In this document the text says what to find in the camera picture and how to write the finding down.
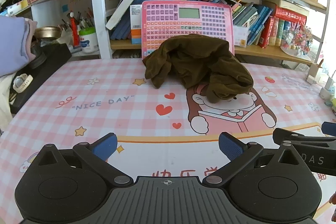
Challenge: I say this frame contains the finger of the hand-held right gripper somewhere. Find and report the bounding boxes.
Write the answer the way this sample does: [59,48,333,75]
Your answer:
[273,128,336,145]
[322,122,336,133]

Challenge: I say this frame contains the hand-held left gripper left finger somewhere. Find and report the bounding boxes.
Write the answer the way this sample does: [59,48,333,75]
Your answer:
[34,133,134,187]

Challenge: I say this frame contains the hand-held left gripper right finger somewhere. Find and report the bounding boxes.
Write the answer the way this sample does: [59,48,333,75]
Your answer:
[203,132,306,186]

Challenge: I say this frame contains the brown pants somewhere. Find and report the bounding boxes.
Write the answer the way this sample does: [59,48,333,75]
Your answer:
[142,34,255,104]

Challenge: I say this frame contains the pink checked cartoon tablecloth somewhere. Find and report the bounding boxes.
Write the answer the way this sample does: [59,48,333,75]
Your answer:
[0,57,336,224]

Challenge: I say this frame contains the colourful candy bouquet ornament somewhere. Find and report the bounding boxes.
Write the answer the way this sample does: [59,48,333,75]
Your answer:
[280,22,313,56]

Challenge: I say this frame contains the black box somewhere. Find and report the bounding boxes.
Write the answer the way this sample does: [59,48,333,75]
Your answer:
[9,43,72,114]

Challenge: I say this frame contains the white jar pen holder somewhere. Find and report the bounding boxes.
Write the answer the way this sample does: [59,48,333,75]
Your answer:
[79,27,100,54]

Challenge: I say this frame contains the white smartwatch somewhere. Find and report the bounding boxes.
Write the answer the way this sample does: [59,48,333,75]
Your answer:
[13,74,34,93]

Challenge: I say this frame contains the thick red upright book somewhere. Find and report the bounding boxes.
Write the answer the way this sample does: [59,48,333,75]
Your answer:
[259,17,275,48]

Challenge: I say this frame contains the small white box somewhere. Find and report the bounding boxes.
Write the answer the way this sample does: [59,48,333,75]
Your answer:
[233,25,248,47]

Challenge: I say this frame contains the white and orange box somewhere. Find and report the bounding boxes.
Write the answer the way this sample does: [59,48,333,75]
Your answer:
[130,4,143,45]

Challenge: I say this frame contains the row of blue books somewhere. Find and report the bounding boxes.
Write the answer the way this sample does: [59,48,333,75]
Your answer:
[110,0,231,40]

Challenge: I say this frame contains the red bottle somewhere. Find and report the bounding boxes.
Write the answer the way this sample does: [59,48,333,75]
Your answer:
[70,17,80,46]

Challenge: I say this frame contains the flat red dictionary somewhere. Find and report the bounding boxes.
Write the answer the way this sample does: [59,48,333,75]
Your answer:
[274,7,307,26]

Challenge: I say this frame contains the bunch of brushes and pens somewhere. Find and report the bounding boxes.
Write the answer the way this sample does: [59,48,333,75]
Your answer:
[62,10,95,30]

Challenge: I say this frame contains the gold bowl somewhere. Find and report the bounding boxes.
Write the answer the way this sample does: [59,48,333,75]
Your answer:
[34,27,61,39]

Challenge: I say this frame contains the white and wood bookshelf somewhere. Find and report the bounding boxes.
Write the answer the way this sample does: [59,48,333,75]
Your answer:
[0,0,332,72]

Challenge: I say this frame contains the cream flat box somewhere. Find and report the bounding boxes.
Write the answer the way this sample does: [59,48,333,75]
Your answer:
[262,0,310,16]

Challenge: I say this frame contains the pink toy learning tablet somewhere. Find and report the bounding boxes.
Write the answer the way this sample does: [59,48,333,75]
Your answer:
[141,0,235,60]

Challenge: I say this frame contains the lavender cloth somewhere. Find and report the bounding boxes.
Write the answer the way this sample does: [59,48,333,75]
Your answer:
[0,15,37,76]

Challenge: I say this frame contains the thick white book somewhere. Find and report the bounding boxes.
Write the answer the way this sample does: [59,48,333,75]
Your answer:
[105,0,143,30]

